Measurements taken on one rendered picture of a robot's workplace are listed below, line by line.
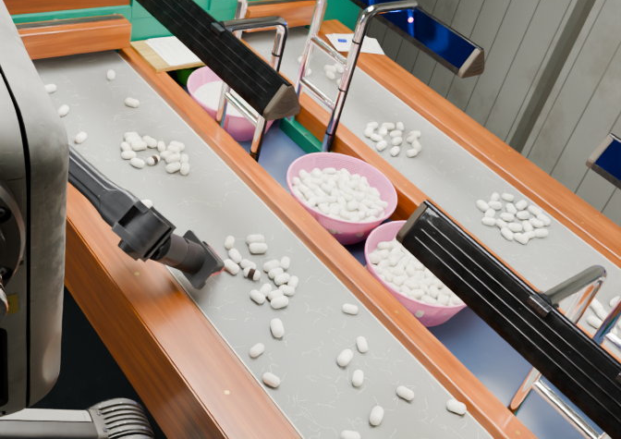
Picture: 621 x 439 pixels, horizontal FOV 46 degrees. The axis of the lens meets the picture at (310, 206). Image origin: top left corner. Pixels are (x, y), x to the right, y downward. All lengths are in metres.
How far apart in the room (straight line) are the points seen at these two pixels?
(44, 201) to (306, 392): 0.83
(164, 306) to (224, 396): 0.21
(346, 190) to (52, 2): 0.86
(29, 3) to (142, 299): 0.89
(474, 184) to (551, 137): 1.28
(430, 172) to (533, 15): 1.45
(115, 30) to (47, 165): 1.48
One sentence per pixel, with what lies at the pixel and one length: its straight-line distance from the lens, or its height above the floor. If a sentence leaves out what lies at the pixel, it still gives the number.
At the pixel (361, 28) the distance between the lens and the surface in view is 1.77.
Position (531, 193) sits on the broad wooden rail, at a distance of 2.00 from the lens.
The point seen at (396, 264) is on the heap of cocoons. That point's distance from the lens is 1.64.
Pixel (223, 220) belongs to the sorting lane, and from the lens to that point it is 1.59.
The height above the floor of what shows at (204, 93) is 0.73.
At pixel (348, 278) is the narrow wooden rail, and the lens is 1.50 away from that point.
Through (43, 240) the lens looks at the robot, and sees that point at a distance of 0.60.
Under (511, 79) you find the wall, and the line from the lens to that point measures 3.35.
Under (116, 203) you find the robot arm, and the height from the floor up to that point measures 0.96.
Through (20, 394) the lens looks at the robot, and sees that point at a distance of 0.72.
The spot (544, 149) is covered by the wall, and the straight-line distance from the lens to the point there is 3.25.
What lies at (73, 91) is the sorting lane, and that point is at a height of 0.74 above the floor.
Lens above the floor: 1.75
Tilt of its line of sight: 37 degrees down
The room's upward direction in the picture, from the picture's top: 17 degrees clockwise
